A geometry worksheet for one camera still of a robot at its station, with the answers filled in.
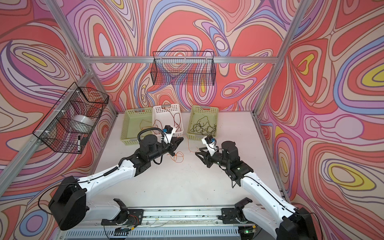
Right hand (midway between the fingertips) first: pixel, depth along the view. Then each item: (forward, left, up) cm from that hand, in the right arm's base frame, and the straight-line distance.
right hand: (199, 154), depth 77 cm
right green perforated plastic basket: (+36, -5, -16) cm, 39 cm away
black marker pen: (+2, +59, +8) cm, 59 cm away
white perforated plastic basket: (+46, +24, -16) cm, 54 cm away
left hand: (+6, +8, +7) cm, 12 cm away
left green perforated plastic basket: (+39, +47, -14) cm, 63 cm away
